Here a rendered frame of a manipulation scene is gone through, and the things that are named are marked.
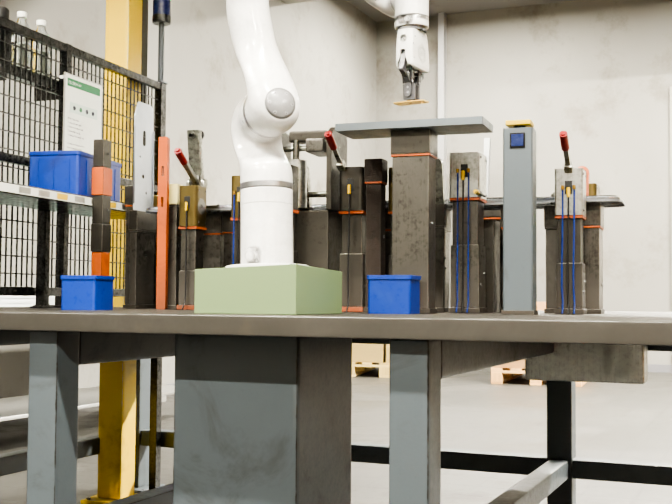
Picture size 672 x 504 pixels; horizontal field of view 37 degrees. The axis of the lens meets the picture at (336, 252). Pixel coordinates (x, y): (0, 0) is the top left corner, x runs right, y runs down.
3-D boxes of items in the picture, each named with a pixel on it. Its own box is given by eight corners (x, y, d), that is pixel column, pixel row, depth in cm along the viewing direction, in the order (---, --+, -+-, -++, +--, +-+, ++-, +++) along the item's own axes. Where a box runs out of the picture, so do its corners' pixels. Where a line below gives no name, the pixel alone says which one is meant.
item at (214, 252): (226, 309, 303) (227, 213, 304) (220, 309, 299) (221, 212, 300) (205, 309, 305) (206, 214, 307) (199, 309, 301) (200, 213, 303)
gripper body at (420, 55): (416, 19, 243) (416, 65, 243) (434, 29, 252) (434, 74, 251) (388, 24, 247) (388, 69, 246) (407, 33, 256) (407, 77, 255)
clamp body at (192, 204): (207, 311, 288) (209, 187, 290) (191, 311, 279) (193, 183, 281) (186, 311, 291) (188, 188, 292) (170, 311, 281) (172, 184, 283)
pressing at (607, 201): (626, 207, 276) (626, 202, 276) (621, 200, 254) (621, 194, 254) (176, 217, 321) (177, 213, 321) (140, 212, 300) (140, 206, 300)
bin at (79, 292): (115, 310, 269) (116, 276, 269) (94, 310, 259) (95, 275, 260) (80, 309, 272) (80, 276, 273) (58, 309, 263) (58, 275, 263)
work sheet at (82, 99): (101, 175, 342) (103, 85, 343) (62, 167, 320) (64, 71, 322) (96, 176, 342) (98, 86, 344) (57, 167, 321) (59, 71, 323)
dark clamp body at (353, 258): (373, 313, 269) (374, 170, 271) (359, 313, 258) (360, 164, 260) (347, 313, 272) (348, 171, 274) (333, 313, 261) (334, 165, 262)
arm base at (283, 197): (282, 266, 216) (281, 180, 218) (208, 270, 225) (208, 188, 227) (323, 271, 233) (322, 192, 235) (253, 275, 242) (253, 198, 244)
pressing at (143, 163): (153, 213, 318) (154, 106, 320) (134, 210, 307) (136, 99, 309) (151, 213, 318) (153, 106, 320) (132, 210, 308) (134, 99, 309)
